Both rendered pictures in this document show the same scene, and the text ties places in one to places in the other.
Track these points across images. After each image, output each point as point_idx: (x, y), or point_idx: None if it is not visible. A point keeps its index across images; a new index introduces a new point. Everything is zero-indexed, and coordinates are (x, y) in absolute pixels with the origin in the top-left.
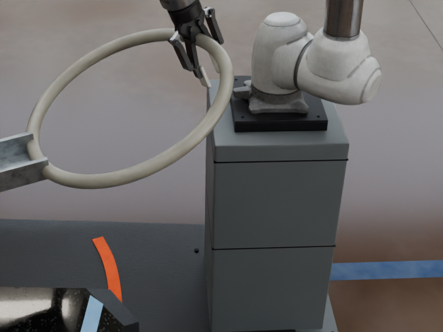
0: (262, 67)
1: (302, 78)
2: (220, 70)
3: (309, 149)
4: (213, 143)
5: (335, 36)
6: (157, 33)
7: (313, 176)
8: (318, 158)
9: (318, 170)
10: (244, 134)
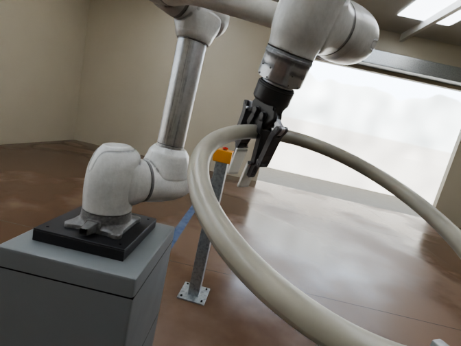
0: (120, 191)
1: (158, 188)
2: (326, 145)
3: (166, 241)
4: (126, 280)
5: (180, 147)
6: (229, 132)
7: (163, 263)
8: (167, 247)
9: (165, 257)
10: (129, 257)
